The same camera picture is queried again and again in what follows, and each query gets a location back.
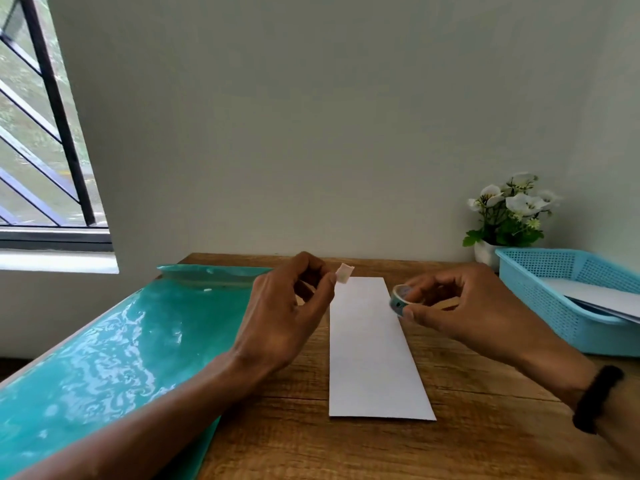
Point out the person's left hand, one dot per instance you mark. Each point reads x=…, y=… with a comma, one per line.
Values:
x=272, y=314

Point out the white artificial flower plant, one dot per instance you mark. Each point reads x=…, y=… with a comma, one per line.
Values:
x=515, y=214

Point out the white flower pot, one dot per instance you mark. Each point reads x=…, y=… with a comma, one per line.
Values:
x=485, y=253

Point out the person's right forearm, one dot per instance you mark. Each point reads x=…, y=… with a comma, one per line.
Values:
x=617, y=434

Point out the dark window frame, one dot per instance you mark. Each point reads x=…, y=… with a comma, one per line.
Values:
x=55, y=239

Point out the person's right hand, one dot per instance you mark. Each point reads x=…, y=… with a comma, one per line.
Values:
x=480, y=307

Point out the black window grille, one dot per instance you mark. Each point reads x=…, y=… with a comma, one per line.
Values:
x=55, y=109

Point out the person's right thumb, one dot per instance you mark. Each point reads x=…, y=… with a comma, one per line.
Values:
x=425, y=314

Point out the person's left forearm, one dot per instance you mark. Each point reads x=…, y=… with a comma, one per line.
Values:
x=160, y=419

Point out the white window sill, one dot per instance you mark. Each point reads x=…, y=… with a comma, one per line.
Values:
x=55, y=261

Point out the small white tape piece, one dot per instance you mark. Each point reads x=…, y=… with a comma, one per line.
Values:
x=345, y=273

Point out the person's left thumb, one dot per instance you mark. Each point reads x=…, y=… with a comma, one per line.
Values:
x=320, y=302

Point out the teal plastic sheet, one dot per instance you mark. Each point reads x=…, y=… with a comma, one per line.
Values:
x=110, y=344

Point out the white paper strip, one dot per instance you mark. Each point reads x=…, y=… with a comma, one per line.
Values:
x=372, y=354

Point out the black wristband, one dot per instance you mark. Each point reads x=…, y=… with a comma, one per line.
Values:
x=595, y=399

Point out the blue patterned tape roll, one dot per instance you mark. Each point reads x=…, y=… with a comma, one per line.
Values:
x=397, y=300

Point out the light blue plastic basket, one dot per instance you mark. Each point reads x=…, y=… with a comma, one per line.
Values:
x=545, y=299

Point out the white paper sheets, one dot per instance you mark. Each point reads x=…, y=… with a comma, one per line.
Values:
x=600, y=297

